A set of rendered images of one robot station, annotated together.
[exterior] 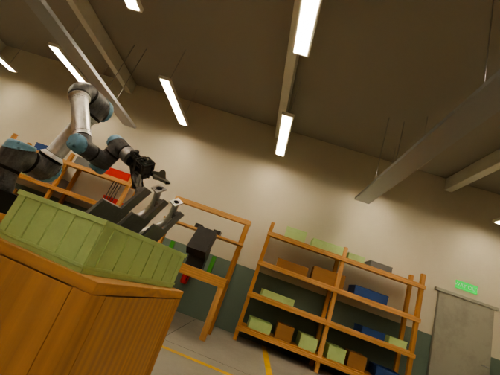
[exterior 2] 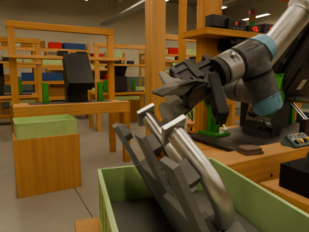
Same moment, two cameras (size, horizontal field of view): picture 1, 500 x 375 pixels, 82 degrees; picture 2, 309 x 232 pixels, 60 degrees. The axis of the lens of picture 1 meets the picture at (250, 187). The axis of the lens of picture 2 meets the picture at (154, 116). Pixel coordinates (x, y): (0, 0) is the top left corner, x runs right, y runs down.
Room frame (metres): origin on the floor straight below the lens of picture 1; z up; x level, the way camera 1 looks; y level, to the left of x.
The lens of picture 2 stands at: (1.72, 0.05, 1.25)
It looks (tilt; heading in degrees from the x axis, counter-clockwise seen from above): 8 degrees down; 144
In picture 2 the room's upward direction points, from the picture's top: straight up
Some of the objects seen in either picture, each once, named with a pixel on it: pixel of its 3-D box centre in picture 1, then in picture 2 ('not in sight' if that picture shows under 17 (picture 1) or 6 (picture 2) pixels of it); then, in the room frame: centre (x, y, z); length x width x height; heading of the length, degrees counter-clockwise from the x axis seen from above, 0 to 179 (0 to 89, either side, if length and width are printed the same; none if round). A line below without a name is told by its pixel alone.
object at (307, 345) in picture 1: (329, 303); not in sight; (5.62, -2.15, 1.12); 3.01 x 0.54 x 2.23; 83
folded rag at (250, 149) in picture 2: not in sight; (249, 149); (1.00, 1.12, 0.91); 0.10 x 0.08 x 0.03; 71
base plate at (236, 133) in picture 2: not in sight; (270, 132); (0.78, 1.67, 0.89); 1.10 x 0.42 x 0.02; 84
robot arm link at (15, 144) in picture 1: (16, 154); not in sight; (1.35, 1.07, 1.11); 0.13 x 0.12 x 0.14; 157
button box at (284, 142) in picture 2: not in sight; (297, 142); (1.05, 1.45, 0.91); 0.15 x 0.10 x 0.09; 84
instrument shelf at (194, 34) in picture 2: not in sight; (243, 38); (0.52, 1.69, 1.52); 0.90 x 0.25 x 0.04; 84
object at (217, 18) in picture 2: not in sight; (217, 21); (0.53, 1.40, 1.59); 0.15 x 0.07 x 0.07; 84
